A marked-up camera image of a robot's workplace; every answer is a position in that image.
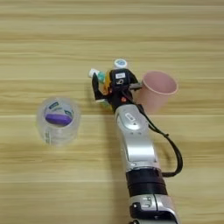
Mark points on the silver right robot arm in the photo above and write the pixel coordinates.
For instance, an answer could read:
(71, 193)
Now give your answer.
(137, 140)

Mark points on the pink plastic cup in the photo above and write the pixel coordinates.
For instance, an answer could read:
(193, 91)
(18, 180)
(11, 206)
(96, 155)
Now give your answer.
(157, 94)

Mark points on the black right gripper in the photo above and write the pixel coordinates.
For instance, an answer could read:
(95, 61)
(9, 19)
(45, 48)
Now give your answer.
(119, 97)

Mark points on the clear plastic container purple inside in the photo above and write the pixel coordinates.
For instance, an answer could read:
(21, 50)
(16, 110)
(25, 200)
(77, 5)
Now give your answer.
(58, 137)

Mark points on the white and teal glue stick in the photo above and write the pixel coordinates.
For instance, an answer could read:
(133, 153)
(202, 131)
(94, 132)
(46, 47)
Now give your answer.
(94, 72)

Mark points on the orange juice bottle white cap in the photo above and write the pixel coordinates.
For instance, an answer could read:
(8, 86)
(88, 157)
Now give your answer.
(120, 63)

